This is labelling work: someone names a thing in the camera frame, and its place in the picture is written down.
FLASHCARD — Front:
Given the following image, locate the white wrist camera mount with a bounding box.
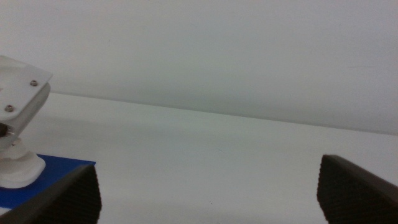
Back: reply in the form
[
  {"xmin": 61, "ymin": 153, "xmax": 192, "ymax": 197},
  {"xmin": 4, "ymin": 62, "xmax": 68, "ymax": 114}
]
[{"xmin": 0, "ymin": 55, "xmax": 53, "ymax": 147}]

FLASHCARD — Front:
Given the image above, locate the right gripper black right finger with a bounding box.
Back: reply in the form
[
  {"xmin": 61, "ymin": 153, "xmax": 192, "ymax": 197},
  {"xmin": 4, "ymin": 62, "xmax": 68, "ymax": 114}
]
[{"xmin": 317, "ymin": 154, "xmax": 398, "ymax": 224}]

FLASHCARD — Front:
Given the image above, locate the blue rectangular mat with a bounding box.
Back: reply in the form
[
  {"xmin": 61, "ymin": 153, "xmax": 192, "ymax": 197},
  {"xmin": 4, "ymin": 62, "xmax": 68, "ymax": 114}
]
[{"xmin": 0, "ymin": 154, "xmax": 96, "ymax": 210}]

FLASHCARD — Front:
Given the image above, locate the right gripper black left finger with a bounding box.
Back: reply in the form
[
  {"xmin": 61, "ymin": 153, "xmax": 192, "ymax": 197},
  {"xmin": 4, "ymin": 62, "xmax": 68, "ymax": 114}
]
[{"xmin": 0, "ymin": 164, "xmax": 103, "ymax": 224}]

